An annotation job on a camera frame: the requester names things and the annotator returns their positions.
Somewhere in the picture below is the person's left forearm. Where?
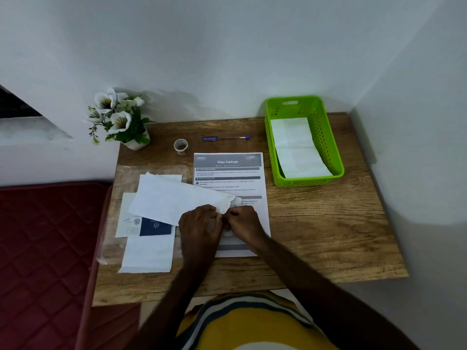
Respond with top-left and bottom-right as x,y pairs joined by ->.
123,251 -> 219,350

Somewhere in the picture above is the small white flower pot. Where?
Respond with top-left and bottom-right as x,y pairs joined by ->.
120,129 -> 151,151

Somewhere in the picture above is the printed instruction sheet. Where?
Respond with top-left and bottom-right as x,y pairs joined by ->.
193,152 -> 271,258

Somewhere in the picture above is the dark red quilted mattress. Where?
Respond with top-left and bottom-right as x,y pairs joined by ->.
0,181 -> 142,350

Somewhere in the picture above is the white stamped card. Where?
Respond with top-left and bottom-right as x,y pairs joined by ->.
115,192 -> 143,238

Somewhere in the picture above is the long white envelope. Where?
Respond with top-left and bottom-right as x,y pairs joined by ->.
128,173 -> 242,227

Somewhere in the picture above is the folded white paper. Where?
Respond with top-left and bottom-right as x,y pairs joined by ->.
270,117 -> 333,179

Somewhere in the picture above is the plain white envelope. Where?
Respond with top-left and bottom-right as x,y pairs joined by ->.
117,232 -> 176,274

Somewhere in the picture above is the person's left hand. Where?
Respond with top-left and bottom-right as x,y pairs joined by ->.
178,205 -> 224,263

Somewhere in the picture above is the white paper sheet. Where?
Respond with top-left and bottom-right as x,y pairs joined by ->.
140,174 -> 183,183

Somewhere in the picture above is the artificial white flower plant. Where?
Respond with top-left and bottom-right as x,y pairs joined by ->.
84,87 -> 156,146

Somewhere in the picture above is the person's right hand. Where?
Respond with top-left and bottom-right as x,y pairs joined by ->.
223,206 -> 270,253

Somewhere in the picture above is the striped yellow shirt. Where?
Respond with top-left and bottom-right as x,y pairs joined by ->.
176,291 -> 341,350

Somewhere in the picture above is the person's right forearm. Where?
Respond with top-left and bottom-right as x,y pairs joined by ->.
252,235 -> 422,350

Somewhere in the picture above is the green plastic basket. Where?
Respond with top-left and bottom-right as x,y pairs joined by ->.
264,95 -> 345,188

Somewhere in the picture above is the dark blue booklet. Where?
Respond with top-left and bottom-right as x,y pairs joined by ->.
139,217 -> 172,237

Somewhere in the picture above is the clear plastic sleeve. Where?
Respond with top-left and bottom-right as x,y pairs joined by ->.
96,164 -> 194,266

